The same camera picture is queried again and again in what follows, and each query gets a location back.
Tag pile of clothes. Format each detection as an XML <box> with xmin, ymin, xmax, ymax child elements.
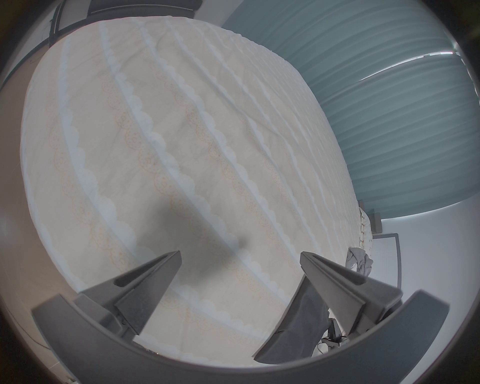
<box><xmin>344</xmin><ymin>245</ymin><xmax>374</xmax><ymax>279</ymax></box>

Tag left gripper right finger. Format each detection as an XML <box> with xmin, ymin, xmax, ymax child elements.
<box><xmin>299</xmin><ymin>251</ymin><xmax>404</xmax><ymax>335</ymax></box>

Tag blue-green curtain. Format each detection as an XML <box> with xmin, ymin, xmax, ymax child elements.
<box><xmin>222</xmin><ymin>0</ymin><xmax>480</xmax><ymax>219</ymax></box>

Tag white printed pillow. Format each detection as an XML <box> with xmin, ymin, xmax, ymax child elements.
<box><xmin>358</xmin><ymin>206</ymin><xmax>376</xmax><ymax>251</ymax></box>

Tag bed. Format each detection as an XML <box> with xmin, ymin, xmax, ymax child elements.
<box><xmin>20</xmin><ymin>17</ymin><xmax>404</xmax><ymax>366</ymax></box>

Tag grey bedside table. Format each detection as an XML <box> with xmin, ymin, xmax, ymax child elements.
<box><xmin>365</xmin><ymin>208</ymin><xmax>382</xmax><ymax>234</ymax></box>

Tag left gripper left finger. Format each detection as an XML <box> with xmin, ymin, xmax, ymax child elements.
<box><xmin>76</xmin><ymin>250</ymin><xmax>183</xmax><ymax>337</ymax></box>

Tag black T-shirt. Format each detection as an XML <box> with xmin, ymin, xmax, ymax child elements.
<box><xmin>253</xmin><ymin>275</ymin><xmax>335</xmax><ymax>364</ymax></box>

